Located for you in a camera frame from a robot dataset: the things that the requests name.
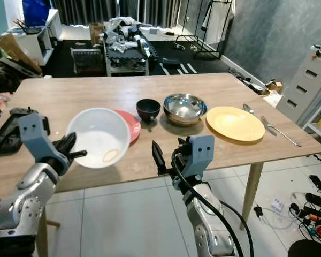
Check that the black round stool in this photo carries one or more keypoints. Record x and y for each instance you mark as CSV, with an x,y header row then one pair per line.
x,y
310,249

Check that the red plate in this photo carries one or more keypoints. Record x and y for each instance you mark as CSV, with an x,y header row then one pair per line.
x,y
134,126

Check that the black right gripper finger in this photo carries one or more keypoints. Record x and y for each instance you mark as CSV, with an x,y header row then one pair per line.
x,y
184,146
160,160

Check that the brown cardboard sheet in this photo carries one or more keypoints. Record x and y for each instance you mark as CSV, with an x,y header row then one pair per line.
x,y
18,52

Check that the metal cart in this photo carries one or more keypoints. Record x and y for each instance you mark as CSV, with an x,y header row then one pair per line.
x,y
127,62

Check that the stainless steel bowl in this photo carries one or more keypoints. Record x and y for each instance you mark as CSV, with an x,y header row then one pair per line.
x,y
185,107

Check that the dark grey curtain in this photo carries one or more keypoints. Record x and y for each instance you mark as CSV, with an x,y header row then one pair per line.
x,y
91,9

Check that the small black bowl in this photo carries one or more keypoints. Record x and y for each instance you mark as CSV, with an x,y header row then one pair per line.
x,y
148,109

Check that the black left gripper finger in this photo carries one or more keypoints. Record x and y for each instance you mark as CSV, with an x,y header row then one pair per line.
x,y
67,141
78,154

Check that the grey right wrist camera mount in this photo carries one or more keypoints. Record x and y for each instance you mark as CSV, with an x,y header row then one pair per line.
x,y
202,150

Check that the blue bag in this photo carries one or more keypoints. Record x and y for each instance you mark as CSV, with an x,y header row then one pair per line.
x,y
36,12

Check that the black crate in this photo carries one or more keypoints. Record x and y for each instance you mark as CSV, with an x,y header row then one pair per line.
x,y
87,60

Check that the small cardboard box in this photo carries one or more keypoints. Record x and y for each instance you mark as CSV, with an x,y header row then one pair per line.
x,y
274,86

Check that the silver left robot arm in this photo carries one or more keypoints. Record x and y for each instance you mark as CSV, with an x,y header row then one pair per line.
x,y
29,198

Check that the yellow plate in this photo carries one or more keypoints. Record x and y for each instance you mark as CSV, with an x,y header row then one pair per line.
x,y
235,123

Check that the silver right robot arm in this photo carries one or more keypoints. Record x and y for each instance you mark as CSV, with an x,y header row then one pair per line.
x,y
208,230

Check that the wooden table leg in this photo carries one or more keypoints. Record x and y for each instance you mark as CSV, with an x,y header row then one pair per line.
x,y
251,193
48,235

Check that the black clothes rack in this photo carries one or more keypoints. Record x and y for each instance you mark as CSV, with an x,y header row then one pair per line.
x,y
214,53

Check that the metal spoon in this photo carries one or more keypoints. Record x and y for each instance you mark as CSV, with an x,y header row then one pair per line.
x,y
248,107

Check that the white robot lying down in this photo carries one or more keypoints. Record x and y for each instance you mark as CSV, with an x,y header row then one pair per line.
x,y
128,33

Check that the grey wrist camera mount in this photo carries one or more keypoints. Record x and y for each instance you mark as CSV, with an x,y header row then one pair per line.
x,y
202,150
37,136

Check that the grey drawer cabinet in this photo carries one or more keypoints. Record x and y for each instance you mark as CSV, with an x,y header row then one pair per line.
x,y
307,80

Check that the white shelf cabinet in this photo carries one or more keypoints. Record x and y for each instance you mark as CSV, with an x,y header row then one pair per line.
x,y
45,43

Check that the brown paper bag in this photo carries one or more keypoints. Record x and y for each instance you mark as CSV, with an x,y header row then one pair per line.
x,y
97,33

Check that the black backpack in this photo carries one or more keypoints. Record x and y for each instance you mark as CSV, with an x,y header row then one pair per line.
x,y
5,75

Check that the large white bowl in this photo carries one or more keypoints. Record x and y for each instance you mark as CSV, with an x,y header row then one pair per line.
x,y
99,134

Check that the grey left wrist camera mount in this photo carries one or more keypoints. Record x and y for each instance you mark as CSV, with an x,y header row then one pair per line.
x,y
37,136

